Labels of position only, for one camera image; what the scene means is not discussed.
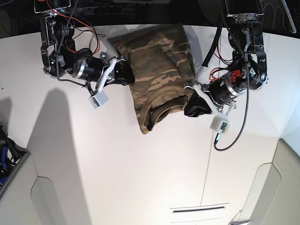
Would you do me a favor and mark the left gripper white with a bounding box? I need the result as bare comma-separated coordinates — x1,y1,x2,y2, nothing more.
184,82,236,118

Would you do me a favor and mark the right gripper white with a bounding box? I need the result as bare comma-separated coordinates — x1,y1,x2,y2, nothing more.
95,52,135,92

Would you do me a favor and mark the camouflage T-shirt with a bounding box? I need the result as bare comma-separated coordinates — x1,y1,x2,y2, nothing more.
112,23,195,134

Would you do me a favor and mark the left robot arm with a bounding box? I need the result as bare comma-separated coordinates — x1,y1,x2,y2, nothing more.
184,0,268,117

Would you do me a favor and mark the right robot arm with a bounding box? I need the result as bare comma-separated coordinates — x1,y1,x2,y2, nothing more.
34,0,135,94

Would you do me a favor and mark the blue and black equipment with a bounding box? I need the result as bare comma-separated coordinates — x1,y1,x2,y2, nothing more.
0,123,30,189

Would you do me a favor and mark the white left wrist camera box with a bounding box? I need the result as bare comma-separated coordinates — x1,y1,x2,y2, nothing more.
210,116,230,133

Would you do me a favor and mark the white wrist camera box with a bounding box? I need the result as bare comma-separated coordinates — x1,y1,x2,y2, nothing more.
210,116,230,133
89,91,109,109

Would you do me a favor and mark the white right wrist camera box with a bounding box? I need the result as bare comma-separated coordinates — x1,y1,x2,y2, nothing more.
89,91,109,109

